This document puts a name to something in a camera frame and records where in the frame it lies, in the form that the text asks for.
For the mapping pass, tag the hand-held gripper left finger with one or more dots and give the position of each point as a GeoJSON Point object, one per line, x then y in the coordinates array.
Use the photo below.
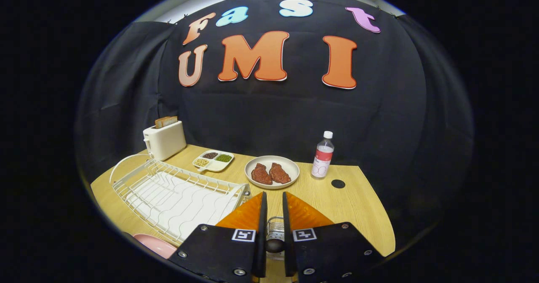
{"type": "Point", "coordinates": [219, 249]}

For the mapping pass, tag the white toaster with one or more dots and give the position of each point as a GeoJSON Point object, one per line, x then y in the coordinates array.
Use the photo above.
{"type": "Point", "coordinates": [166, 142]}

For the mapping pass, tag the white divided snack tray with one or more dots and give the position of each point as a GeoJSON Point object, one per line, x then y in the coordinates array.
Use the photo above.
{"type": "Point", "coordinates": [217, 166]}

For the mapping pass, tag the white plate with meat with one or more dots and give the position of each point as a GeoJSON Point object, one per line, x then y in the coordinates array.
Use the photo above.
{"type": "Point", "coordinates": [292, 169]}

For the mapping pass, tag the pile of dark beans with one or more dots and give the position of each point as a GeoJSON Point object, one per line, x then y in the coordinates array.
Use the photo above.
{"type": "Point", "coordinates": [210, 155]}

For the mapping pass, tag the pile of yellow beans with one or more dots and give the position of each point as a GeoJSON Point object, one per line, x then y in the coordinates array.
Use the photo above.
{"type": "Point", "coordinates": [201, 162]}

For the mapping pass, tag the black round table grommet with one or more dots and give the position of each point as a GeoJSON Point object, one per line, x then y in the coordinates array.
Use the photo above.
{"type": "Point", "coordinates": [338, 184]}

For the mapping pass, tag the red meat piece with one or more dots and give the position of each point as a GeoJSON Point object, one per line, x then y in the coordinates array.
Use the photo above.
{"type": "Point", "coordinates": [261, 174]}
{"type": "Point", "coordinates": [279, 173]}

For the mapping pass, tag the pile of green beans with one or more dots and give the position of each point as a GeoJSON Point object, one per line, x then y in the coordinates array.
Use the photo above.
{"type": "Point", "coordinates": [223, 158]}

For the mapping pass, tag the pink plate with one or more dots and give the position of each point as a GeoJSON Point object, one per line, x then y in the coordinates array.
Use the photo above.
{"type": "Point", "coordinates": [158, 246]}

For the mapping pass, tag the clear water bottle red label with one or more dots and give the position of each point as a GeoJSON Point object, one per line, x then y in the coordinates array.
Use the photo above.
{"type": "Point", "coordinates": [323, 158]}

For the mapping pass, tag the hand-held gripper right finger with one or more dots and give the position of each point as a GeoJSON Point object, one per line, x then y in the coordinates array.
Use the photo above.
{"type": "Point", "coordinates": [332, 249]}

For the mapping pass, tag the toast slice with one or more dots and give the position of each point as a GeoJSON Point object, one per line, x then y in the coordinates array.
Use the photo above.
{"type": "Point", "coordinates": [160, 123]}
{"type": "Point", "coordinates": [172, 120]}

